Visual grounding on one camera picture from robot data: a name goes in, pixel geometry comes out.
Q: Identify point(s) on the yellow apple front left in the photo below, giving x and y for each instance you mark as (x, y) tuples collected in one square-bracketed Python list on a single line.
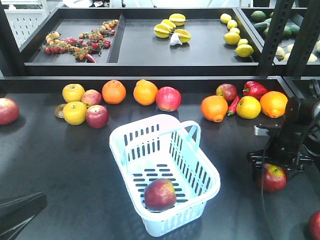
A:
[(74, 113)]

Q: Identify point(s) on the large red apple far left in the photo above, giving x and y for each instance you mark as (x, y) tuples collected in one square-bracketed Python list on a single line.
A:
[(9, 111)]

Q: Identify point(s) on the black wooden produce stand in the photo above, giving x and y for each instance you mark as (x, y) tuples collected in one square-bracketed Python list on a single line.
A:
[(74, 166)]

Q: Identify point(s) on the red apple edge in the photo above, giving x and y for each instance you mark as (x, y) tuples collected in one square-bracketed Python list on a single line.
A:
[(168, 99), (314, 225)]

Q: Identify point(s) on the light blue plastic basket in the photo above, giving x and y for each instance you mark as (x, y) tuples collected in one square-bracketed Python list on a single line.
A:
[(160, 146)]

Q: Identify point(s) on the white garlic bulb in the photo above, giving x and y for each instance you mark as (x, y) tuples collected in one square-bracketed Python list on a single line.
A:
[(175, 40)]

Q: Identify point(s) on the red chili pepper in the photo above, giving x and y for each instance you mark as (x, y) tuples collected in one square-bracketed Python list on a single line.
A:
[(232, 107)]

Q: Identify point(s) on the cherry tomato vine pile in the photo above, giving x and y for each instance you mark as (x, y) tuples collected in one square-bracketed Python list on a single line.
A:
[(85, 46)]

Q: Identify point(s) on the brown round fruit slice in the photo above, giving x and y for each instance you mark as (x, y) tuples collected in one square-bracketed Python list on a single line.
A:
[(58, 112)]

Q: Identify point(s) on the yellow starfruit rear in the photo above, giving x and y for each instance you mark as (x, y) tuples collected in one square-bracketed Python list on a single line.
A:
[(178, 19)]

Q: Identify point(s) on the red apple beside yellow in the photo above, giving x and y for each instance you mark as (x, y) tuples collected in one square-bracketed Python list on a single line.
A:
[(97, 116)]

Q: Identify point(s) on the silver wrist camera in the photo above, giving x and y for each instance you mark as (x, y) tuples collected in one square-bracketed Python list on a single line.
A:
[(266, 130)]

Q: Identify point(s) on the orange centre left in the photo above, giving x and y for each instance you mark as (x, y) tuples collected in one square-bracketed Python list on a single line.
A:
[(113, 92)]

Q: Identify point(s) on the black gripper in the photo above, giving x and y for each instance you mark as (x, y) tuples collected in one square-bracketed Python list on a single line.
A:
[(283, 149)]

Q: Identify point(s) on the yellow apple rear left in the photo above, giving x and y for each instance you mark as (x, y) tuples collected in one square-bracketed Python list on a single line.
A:
[(73, 92)]

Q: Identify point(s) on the yellow lemon fruit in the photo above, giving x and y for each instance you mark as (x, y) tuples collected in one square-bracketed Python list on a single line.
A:
[(248, 107)]

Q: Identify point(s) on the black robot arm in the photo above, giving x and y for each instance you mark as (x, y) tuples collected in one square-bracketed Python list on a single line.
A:
[(303, 115)]

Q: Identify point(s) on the dark red apple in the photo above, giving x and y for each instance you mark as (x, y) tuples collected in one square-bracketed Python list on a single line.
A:
[(227, 91), (273, 179)]

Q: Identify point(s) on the orange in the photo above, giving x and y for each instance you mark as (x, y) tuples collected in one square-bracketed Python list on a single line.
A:
[(214, 108), (113, 92), (273, 104), (145, 92)]

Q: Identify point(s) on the pink apple behind yellow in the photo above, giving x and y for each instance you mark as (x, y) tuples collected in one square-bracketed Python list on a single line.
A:
[(91, 97)]

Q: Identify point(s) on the orange right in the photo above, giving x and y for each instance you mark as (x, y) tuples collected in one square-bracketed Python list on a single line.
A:
[(273, 104)]

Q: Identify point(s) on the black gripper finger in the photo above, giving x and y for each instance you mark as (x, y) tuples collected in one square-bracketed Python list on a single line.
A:
[(16, 213)]

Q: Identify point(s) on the red bell pepper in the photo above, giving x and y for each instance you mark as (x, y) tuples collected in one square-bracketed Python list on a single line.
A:
[(254, 89)]

